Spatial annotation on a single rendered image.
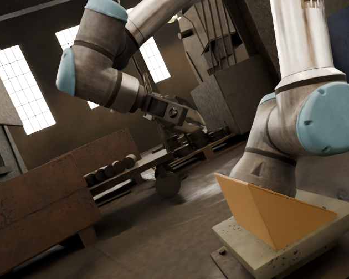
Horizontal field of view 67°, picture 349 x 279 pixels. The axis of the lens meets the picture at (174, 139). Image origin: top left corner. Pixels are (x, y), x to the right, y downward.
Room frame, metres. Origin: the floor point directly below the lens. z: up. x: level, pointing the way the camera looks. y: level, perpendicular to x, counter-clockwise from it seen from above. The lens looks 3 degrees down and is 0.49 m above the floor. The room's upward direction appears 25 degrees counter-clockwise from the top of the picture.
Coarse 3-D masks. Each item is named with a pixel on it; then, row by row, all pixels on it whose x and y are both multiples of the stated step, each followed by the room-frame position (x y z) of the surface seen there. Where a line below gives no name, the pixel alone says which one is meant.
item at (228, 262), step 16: (336, 240) 0.68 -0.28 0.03; (224, 256) 0.87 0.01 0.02; (320, 256) 0.67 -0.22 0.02; (336, 256) 0.65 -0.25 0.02; (224, 272) 0.79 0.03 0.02; (240, 272) 0.75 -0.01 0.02; (288, 272) 0.66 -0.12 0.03; (304, 272) 0.64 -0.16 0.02; (320, 272) 0.62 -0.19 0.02; (336, 272) 0.60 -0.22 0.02
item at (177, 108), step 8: (152, 96) 0.62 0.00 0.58; (144, 104) 0.63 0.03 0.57; (152, 104) 0.62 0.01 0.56; (160, 104) 0.60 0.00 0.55; (168, 104) 0.59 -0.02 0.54; (176, 104) 0.58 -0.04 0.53; (144, 112) 0.63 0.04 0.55; (152, 112) 0.61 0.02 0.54; (160, 112) 0.60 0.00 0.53; (168, 112) 0.59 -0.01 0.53; (176, 112) 0.57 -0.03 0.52; (184, 112) 0.58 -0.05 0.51; (168, 120) 0.59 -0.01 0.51; (176, 120) 0.58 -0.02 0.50
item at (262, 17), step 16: (0, 0) 7.12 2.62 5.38; (16, 0) 7.21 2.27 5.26; (32, 0) 7.30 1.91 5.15; (48, 0) 7.40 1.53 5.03; (64, 0) 7.63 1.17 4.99; (112, 0) 7.74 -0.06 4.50; (224, 0) 2.91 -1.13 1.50; (240, 0) 2.86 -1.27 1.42; (256, 0) 2.65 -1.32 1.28; (0, 16) 7.10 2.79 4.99; (16, 16) 7.38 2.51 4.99; (240, 16) 2.93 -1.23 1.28; (256, 16) 2.63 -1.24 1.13; (272, 16) 2.67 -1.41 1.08; (240, 32) 2.91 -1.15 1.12; (256, 32) 2.83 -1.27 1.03; (272, 32) 2.65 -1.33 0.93; (256, 48) 2.93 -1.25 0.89; (272, 48) 2.63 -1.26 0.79; (144, 64) 7.76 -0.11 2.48; (272, 64) 2.63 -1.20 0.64
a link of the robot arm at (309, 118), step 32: (288, 0) 0.59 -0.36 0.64; (320, 0) 0.58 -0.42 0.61; (288, 32) 0.60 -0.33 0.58; (320, 32) 0.57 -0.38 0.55; (288, 64) 0.60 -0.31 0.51; (320, 64) 0.56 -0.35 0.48; (288, 96) 0.58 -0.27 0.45; (320, 96) 0.52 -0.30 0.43; (288, 128) 0.59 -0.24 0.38; (320, 128) 0.52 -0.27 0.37
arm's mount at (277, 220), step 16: (224, 176) 0.76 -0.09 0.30; (224, 192) 0.83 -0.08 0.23; (240, 192) 0.68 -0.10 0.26; (256, 192) 0.61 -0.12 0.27; (272, 192) 0.62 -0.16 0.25; (240, 208) 0.74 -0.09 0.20; (256, 208) 0.61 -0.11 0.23; (272, 208) 0.61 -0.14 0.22; (288, 208) 0.62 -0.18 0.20; (304, 208) 0.63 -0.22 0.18; (320, 208) 0.63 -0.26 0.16; (240, 224) 0.81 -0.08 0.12; (256, 224) 0.67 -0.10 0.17; (272, 224) 0.61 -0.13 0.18; (288, 224) 0.62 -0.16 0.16; (304, 224) 0.62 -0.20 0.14; (320, 224) 0.63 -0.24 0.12; (272, 240) 0.61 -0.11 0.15; (288, 240) 0.61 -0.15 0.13
